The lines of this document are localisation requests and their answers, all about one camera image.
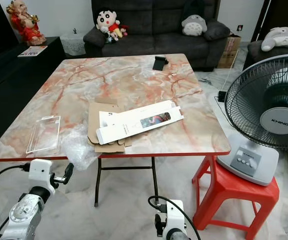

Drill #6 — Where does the flat brown cardboard packaging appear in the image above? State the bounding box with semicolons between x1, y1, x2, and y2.
88;98;132;153

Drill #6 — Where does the clear bubble wrap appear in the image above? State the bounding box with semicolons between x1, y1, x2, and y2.
61;125;100;171

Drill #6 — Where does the red plastic stool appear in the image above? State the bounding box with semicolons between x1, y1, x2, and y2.
192;155;280;240

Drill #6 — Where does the grey totoro plush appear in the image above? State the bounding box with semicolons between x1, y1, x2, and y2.
180;14;208;37

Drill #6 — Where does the red laughing buddha statue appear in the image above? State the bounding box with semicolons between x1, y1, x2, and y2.
6;0;47;46

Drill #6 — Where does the dark grey fabric sofa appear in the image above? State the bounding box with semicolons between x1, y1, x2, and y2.
83;0;232;71

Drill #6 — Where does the dark grey sofa cushion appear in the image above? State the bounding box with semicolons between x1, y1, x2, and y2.
83;27;107;48

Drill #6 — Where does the black adapter cable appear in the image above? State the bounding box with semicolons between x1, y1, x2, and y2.
214;95;227;118

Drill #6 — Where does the marble pattern folding table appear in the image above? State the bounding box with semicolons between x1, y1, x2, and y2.
0;53;232;208

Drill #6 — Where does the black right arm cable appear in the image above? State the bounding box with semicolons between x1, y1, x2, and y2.
148;195;202;240

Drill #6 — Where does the white totoro plush pillow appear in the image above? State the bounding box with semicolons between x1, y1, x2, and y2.
261;27;288;52

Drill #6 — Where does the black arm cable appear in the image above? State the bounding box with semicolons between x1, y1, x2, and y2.
0;163;30;240
148;195;202;240

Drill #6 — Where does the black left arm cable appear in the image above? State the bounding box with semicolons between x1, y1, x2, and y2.
0;163;30;240

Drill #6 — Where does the dark wooden door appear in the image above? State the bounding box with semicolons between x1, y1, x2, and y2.
251;0;288;41

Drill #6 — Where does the white lace covered stand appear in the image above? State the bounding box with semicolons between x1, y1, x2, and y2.
60;32;87;57

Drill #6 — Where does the cartoon boy plush doll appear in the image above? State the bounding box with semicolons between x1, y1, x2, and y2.
96;8;128;42

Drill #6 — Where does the clear plastic tray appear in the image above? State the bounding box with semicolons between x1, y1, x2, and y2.
25;115;61;154

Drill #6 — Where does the small black phone stand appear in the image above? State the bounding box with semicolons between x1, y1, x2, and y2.
152;55;168;72

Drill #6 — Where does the long white product box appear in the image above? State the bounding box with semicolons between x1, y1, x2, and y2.
96;100;184;146

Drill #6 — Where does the brown cardboard box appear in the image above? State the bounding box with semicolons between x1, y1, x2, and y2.
217;34;242;69

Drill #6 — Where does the dark grey armchair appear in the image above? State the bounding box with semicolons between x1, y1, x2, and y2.
246;39;288;72

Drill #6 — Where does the red white magazine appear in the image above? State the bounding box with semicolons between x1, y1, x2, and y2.
17;46;48;58

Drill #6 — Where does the grey table fan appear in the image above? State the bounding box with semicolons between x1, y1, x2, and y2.
216;53;288;187

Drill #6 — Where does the black power adapter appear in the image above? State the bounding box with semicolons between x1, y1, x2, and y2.
217;90;228;103

